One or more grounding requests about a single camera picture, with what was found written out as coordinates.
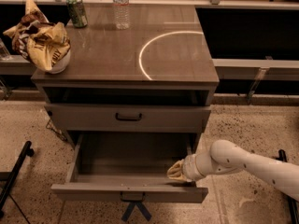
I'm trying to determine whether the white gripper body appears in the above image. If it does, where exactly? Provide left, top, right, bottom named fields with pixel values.
left=182, top=154, right=204, bottom=181

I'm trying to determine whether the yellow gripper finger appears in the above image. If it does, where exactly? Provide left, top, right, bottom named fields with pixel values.
left=167, top=174, right=190, bottom=182
left=167, top=160, right=184, bottom=175

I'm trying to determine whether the grey drawer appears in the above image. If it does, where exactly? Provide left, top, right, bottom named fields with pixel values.
left=45, top=104, right=210, bottom=133
left=51, top=132, right=208, bottom=203

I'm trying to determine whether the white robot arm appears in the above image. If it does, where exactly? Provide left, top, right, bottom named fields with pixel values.
left=167, top=140, right=299, bottom=201

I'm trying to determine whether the grey three-drawer cabinet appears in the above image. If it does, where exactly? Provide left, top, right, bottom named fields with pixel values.
left=32, top=5, right=219, bottom=148

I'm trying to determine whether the grey top drawer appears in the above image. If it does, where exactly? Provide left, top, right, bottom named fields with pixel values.
left=45, top=104, right=210, bottom=133

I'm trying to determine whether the blue tape X mark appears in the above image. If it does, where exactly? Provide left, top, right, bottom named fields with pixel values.
left=121, top=201, right=152, bottom=222

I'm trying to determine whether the black right base leg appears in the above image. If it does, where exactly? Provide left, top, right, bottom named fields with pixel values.
left=277, top=149, right=299, bottom=224

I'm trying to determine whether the black base leg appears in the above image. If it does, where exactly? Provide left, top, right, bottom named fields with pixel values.
left=0, top=141, right=35, bottom=217
left=277, top=149, right=299, bottom=224

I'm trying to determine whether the black left base leg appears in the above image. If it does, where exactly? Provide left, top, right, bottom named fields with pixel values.
left=0, top=141, right=35, bottom=217

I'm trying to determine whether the white bowl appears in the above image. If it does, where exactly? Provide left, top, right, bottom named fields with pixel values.
left=46, top=49, right=71, bottom=74

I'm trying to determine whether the clear plastic water bottle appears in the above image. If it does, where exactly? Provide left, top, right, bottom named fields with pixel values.
left=112, top=0, right=130, bottom=30

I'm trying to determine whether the yellow brown chip bag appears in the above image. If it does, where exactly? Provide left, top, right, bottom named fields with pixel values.
left=3, top=0, right=71, bottom=72

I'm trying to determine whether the green soda can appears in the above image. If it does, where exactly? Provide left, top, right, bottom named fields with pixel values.
left=66, top=0, right=88, bottom=28

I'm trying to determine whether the clear glass on shelf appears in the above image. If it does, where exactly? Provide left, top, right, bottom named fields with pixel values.
left=0, top=38, right=12, bottom=61

